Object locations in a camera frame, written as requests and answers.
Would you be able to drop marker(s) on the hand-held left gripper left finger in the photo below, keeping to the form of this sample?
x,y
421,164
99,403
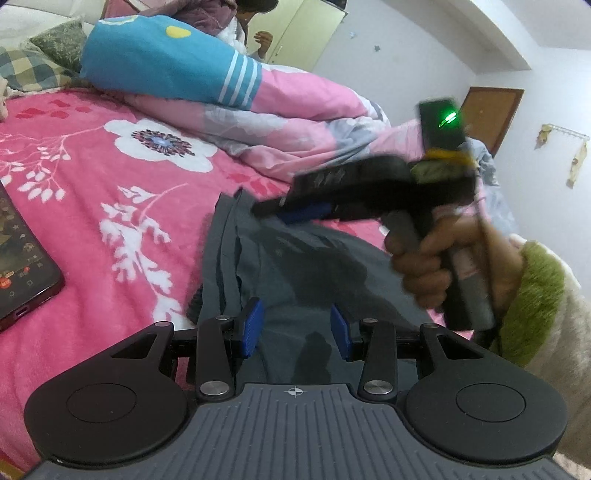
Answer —
x,y
251,328

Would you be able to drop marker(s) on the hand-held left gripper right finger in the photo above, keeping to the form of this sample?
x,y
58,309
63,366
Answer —
x,y
339,333

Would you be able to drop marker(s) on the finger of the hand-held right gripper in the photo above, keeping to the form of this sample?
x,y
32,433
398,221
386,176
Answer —
x,y
304,213

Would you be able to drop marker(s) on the dark grey garment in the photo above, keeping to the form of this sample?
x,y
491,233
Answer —
x,y
300,277

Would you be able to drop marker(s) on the person's right hand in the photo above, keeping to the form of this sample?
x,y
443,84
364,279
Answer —
x,y
425,272

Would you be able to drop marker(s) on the pink and grey duvet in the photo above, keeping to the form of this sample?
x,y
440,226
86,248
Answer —
x,y
286,110

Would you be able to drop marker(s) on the brown wooden door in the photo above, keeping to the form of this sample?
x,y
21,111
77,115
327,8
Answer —
x,y
498,115

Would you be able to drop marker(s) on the pale yellow wardrobe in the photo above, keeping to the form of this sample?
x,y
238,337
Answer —
x,y
304,32

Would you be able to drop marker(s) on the hanging yellow ornament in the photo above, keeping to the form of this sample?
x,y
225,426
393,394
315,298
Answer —
x,y
545,136
576,164

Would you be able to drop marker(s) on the blue striped pillow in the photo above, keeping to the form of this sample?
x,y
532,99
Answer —
x,y
152,64

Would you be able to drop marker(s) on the pink floral blanket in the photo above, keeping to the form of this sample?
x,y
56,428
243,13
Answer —
x,y
92,184

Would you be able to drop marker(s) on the black smartphone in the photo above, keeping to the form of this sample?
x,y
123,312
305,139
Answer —
x,y
18,267

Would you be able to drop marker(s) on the green floral pillow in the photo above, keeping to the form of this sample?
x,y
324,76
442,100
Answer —
x,y
60,44

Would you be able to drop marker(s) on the checked pillow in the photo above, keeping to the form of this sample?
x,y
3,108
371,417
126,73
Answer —
x,y
27,69

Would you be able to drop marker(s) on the beige cloth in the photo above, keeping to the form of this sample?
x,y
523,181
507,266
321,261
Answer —
x,y
2,99

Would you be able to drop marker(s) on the cream padded headboard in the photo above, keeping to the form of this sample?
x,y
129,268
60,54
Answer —
x,y
27,23

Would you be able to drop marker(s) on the wall hook rack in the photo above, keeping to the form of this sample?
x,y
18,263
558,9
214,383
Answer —
x,y
570,134

